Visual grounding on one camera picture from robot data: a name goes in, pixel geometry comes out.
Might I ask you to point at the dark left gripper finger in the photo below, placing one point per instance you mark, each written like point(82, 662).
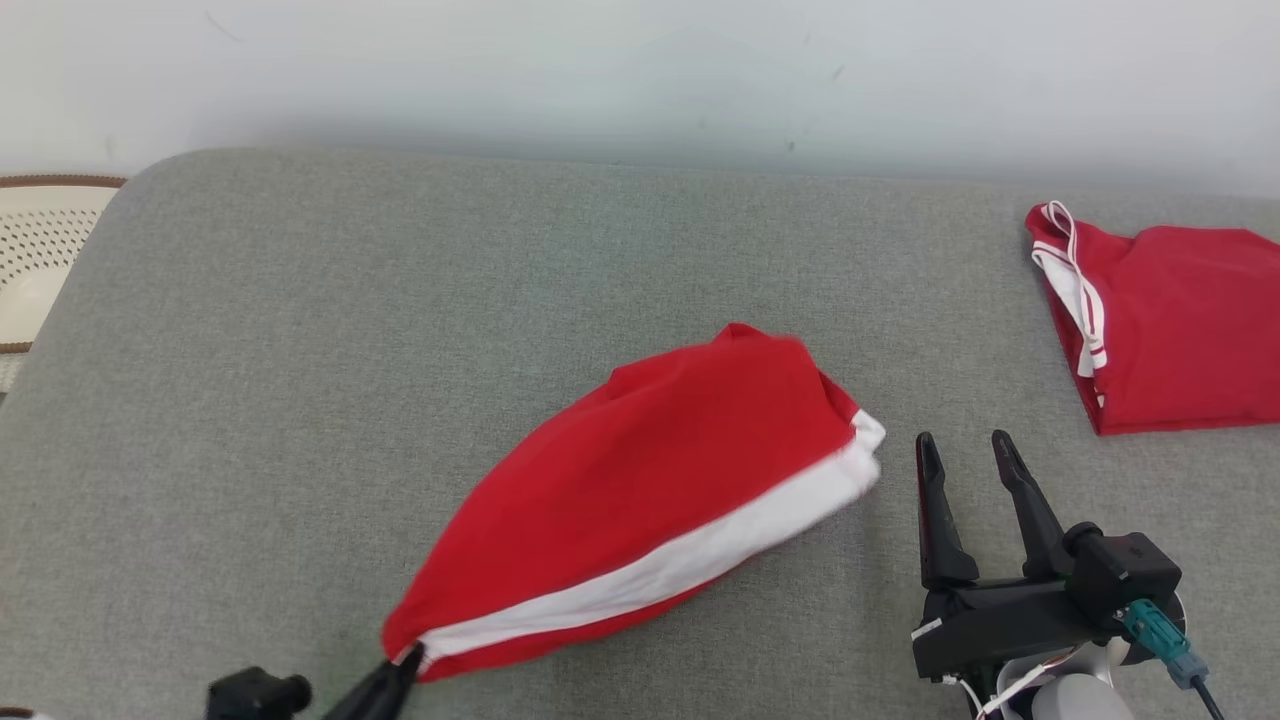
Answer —
point(385, 690)

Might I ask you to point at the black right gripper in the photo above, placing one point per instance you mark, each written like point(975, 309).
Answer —
point(1010, 620)

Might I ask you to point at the red shorts with white stripe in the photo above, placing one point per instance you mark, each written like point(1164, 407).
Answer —
point(640, 470)

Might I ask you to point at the white laundry basket brown rim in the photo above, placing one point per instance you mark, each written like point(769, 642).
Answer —
point(40, 260)

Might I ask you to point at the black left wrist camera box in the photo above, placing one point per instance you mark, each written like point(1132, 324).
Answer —
point(250, 695)

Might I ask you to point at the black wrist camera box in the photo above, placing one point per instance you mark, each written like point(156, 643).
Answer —
point(1125, 575)
point(250, 695)

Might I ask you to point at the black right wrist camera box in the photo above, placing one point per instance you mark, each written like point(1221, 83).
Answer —
point(1125, 575)

